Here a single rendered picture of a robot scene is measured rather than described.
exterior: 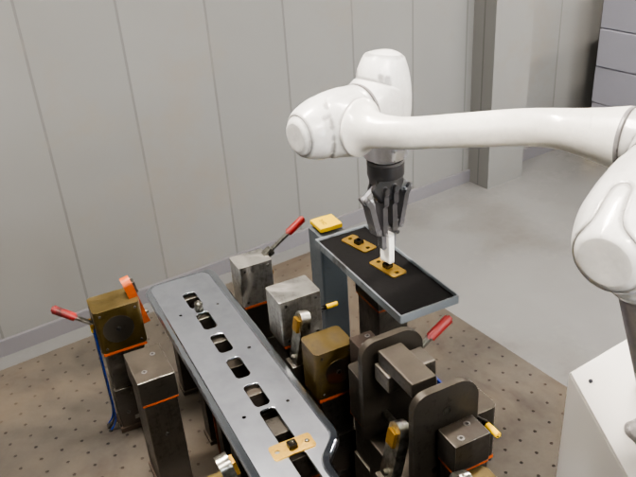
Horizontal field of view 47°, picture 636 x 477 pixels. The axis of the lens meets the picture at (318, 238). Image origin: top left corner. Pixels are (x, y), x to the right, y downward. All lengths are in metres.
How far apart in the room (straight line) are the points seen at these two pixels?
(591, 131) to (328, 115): 0.42
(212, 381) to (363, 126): 0.65
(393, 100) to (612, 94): 3.73
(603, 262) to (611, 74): 4.07
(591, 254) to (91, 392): 1.50
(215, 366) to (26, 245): 1.98
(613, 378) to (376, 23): 2.75
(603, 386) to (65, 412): 1.32
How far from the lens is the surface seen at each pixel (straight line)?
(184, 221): 3.70
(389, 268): 1.59
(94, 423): 2.04
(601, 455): 1.63
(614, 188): 1.00
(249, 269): 1.84
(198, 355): 1.67
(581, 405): 1.59
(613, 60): 4.99
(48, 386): 2.21
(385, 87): 1.37
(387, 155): 1.43
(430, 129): 1.22
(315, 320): 1.66
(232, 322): 1.75
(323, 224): 1.78
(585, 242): 0.98
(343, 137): 1.26
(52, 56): 3.28
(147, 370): 1.60
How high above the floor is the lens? 1.99
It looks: 29 degrees down
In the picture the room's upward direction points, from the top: 4 degrees counter-clockwise
